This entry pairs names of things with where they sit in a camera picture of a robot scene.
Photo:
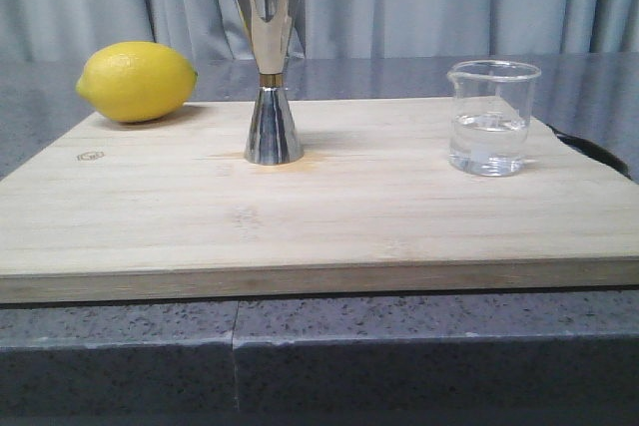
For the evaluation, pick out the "clear glass beaker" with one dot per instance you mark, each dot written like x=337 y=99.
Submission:
x=491 y=115

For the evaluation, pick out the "light wooden cutting board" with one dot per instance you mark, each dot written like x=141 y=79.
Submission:
x=172 y=209

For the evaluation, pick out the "yellow lemon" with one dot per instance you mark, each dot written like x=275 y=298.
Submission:
x=136 y=81

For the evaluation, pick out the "steel double jigger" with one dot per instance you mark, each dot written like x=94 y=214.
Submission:
x=273 y=138

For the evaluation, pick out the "grey curtain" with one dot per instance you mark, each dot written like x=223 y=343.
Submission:
x=55 y=30

